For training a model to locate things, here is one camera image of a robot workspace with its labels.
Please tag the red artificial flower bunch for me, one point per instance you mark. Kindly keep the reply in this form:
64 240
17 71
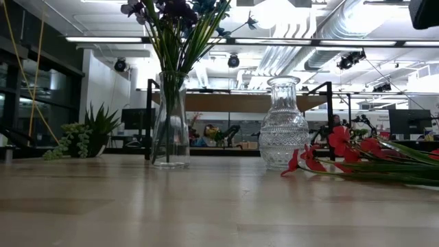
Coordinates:
310 164
339 139

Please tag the patterned clear glass vase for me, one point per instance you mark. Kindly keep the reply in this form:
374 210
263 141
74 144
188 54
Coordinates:
284 137

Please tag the blue artificial flower bunch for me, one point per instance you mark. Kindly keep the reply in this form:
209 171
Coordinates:
205 5

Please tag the purple artificial flower stem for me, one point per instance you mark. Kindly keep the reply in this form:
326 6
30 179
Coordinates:
135 8
181 12

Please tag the black background robot arm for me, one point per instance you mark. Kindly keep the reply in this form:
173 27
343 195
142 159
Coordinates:
363 123
229 133

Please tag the wooden shelf with black legs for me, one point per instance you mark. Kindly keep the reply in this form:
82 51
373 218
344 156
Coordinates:
240 103

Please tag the white LED light bar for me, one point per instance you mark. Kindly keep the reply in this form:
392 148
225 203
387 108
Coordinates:
103 39
422 43
272 41
358 43

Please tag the black ceiling spotlight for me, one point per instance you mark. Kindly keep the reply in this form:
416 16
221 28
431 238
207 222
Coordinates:
120 64
382 87
233 61
350 59

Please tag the black computer monitor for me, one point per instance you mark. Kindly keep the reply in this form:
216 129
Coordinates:
409 121
137 118

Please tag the brown cardboard box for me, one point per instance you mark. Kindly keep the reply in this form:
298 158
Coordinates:
247 145

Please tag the background flower arrangement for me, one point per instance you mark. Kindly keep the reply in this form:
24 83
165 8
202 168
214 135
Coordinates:
195 120

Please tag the smooth clear glass vase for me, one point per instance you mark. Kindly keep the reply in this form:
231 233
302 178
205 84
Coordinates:
181 137

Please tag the potted artificial succulent plant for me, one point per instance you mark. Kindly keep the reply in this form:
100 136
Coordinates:
99 130

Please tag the silver ventilation duct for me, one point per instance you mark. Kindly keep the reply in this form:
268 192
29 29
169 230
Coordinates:
336 27

